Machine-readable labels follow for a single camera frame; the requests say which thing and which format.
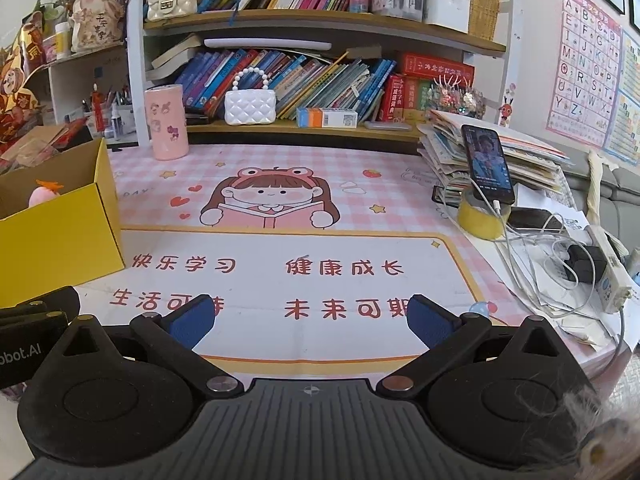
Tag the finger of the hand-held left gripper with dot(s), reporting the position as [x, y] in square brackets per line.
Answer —
[45, 307]

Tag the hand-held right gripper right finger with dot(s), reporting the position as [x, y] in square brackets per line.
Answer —
[432, 322]

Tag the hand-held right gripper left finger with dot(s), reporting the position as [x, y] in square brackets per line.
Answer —
[192, 322]

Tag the yellow cardboard box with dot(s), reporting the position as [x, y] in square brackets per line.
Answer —
[60, 240]

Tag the pink duck toy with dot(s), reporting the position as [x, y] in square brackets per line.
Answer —
[42, 196]

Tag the yellow tape roll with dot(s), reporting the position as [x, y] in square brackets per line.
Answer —
[480, 222]

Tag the pink printed desk mat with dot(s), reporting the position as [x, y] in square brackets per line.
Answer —
[400, 210]

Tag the dark phone lying flat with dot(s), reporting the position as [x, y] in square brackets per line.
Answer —
[535, 219]

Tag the brown cardboard sheets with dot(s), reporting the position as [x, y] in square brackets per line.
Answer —
[30, 147]

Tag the black charger plug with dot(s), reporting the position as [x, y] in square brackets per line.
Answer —
[585, 265]

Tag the black smartphone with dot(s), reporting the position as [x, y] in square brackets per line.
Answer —
[487, 165]

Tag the red plastic packaging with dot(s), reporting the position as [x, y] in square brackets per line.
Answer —
[75, 132]

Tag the stack of paper booklets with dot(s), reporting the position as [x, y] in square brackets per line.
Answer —
[535, 160]

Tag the small white glue bottle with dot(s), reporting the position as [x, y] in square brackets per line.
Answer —
[116, 125]

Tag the pink cylinder container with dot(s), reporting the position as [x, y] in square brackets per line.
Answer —
[167, 125]

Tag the fuzzy grey tuft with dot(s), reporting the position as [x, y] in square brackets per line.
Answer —
[600, 435]

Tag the grey flat case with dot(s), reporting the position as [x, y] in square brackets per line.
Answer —
[390, 125]

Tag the small black case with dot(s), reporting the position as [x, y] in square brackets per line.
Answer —
[197, 119]

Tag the pen box with pens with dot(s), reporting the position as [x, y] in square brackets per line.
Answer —
[125, 120]

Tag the beige cloth strip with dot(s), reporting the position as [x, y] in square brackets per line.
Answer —
[595, 185]

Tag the red cartoon paper decoration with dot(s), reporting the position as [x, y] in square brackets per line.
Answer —
[15, 90]

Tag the grey sofa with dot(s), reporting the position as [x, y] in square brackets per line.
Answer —
[622, 210]

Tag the white quilted handbag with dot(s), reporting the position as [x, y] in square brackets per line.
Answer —
[250, 107]

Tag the wooden bookshelf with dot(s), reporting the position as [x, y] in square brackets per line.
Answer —
[310, 131]

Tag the sparkly antler headband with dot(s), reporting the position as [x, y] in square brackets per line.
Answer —
[455, 97]

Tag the orange white blue carton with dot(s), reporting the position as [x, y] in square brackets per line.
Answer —
[327, 118]

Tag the thick book lying flat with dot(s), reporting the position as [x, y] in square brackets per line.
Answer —
[177, 52]
[165, 72]

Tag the red thick dictionaries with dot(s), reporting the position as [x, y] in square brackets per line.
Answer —
[430, 67]

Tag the pink small box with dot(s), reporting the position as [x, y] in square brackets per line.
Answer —
[50, 50]

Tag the row of blue books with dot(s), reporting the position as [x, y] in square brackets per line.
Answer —
[300, 85]

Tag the white jar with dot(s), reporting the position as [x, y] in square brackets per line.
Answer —
[63, 42]

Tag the white rolled sheet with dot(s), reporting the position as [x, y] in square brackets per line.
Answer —
[270, 45]

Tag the bunny plush decoration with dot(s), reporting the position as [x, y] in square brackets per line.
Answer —
[97, 22]

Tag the row of yellow books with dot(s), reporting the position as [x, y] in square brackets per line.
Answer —
[487, 0]

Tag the red cartoon wall sticker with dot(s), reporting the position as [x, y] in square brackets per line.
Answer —
[507, 107]

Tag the blue bordered wall poster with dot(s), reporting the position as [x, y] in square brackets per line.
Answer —
[625, 105]

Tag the alphabet wall poster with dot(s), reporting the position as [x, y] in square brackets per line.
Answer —
[582, 70]

